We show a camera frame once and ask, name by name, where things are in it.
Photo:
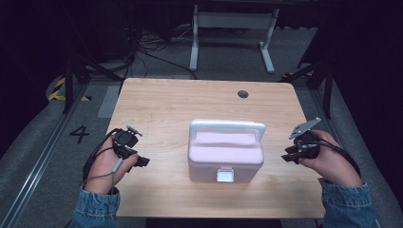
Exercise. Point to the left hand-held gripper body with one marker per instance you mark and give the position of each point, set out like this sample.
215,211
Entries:
125,141

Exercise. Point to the person's left hand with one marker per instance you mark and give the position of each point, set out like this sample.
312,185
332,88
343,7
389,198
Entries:
107,169

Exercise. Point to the black tripod stand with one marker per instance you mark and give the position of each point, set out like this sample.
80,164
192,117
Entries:
316,82
84,71

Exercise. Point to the person's right hand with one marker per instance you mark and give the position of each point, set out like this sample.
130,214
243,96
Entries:
331,161

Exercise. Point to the pink storage box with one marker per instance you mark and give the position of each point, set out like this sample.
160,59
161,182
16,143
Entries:
225,152

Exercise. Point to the metal floor rail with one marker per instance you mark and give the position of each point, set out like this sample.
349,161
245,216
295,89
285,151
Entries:
41,158

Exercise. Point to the yellow black floor tape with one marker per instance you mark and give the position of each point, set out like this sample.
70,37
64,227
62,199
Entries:
65,91

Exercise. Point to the white metal desk frame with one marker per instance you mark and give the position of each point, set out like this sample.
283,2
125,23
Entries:
233,34

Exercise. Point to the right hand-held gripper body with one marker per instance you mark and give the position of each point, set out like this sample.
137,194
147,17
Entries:
304,142

